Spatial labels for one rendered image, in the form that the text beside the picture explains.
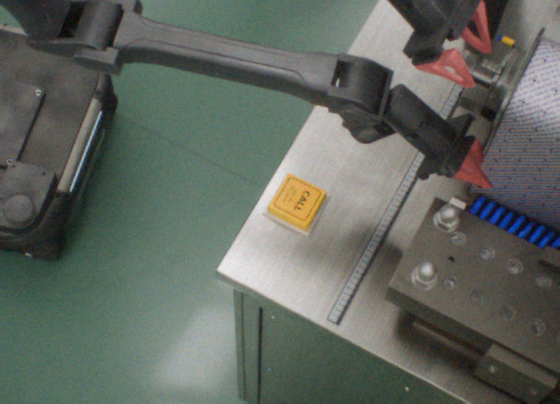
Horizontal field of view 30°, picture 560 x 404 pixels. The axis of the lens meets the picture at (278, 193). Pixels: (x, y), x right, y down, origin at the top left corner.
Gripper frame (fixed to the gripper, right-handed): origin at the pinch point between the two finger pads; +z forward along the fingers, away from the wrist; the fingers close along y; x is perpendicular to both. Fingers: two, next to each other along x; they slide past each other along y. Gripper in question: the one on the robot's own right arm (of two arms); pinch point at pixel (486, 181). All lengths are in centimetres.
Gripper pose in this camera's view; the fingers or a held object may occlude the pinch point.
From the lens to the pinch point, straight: 156.5
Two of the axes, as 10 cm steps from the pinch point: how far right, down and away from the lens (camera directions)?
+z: 7.5, 5.9, 3.0
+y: -4.8, 8.0, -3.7
